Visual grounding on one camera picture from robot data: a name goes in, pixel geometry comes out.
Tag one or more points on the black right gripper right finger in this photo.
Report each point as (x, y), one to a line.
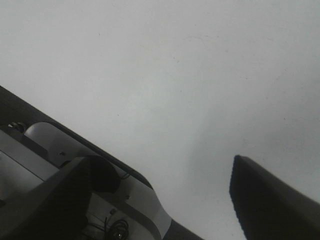
(269, 209)

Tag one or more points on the grey black robot base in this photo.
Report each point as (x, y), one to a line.
(34, 147)

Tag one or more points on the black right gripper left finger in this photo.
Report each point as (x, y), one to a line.
(56, 209)

